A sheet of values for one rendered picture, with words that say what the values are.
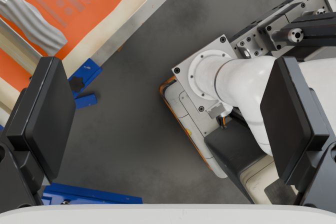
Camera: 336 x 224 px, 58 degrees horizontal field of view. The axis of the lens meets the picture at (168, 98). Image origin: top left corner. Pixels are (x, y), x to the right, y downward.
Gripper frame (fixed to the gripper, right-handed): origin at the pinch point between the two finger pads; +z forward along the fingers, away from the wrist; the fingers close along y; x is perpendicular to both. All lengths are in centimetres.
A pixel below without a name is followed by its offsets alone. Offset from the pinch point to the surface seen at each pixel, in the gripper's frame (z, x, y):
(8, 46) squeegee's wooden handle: 51, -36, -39
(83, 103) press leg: 112, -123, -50
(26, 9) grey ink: 65, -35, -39
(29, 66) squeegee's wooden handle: 49, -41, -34
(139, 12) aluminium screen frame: 67, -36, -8
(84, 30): 65, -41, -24
